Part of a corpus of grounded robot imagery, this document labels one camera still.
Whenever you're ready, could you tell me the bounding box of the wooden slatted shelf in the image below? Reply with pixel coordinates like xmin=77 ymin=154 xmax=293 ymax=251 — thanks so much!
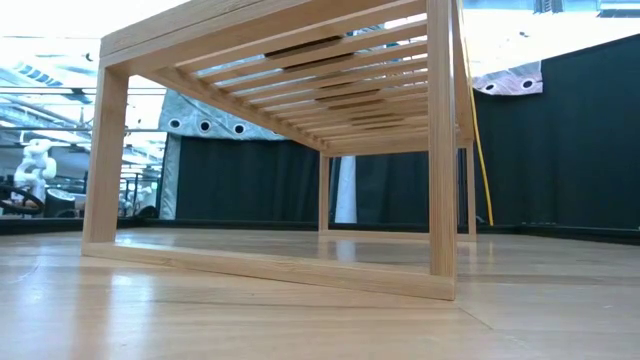
xmin=81 ymin=0 xmax=478 ymax=303

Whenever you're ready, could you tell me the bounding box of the black curtain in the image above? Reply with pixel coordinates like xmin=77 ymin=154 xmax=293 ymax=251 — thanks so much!
xmin=472 ymin=32 xmax=640 ymax=232
xmin=329 ymin=149 xmax=469 ymax=229
xmin=175 ymin=135 xmax=324 ymax=232

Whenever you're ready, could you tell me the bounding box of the silver tarp with eyelets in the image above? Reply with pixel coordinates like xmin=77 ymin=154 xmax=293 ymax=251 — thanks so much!
xmin=157 ymin=91 xmax=291 ymax=220
xmin=469 ymin=60 xmax=544 ymax=97

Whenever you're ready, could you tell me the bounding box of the white robot figure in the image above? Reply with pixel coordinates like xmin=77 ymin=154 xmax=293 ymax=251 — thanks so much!
xmin=13 ymin=138 xmax=58 ymax=202

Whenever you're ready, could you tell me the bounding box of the yellow cable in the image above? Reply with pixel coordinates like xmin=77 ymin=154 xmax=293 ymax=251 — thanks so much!
xmin=458 ymin=0 xmax=495 ymax=227

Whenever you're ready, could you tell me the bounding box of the black table frame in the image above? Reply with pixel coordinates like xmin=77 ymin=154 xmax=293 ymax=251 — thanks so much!
xmin=0 ymin=215 xmax=640 ymax=247

